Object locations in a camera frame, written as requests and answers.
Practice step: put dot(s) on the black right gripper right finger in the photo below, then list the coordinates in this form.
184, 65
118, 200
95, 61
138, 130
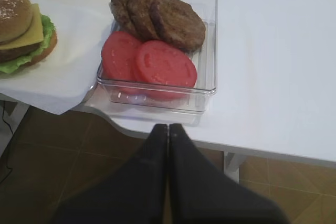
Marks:
201, 193

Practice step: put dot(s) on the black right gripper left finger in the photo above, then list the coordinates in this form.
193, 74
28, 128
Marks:
135, 193

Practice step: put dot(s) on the bun of burger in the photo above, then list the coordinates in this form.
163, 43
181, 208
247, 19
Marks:
42, 52

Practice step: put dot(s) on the green lettuce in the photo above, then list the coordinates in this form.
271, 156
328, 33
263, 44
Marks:
13, 65

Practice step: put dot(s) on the white paper sheet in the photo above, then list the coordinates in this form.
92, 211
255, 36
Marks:
61, 81

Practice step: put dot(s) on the yellow cheese slice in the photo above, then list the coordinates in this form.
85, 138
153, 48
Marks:
32, 36

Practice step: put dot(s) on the sesame top bun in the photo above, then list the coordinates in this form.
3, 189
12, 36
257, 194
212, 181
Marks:
16, 18

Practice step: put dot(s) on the red tomato slice front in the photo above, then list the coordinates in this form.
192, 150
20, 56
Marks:
157, 62

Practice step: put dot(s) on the red tomato slice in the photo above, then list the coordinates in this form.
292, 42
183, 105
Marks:
157, 62
118, 54

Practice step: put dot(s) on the red tomato slice back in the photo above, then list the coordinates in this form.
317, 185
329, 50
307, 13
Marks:
118, 54

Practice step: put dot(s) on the clear patty tomato container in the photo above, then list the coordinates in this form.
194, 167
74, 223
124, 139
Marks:
204, 60

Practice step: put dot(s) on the brown meat patty front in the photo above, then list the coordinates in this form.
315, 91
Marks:
177, 24

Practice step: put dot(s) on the brown meat patty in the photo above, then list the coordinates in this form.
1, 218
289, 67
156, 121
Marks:
139, 11
119, 9
177, 24

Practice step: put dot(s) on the brown meat patty middle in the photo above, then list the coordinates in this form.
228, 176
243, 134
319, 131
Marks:
139, 11

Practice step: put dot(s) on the brown meat patty back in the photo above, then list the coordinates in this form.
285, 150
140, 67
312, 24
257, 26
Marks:
119, 9

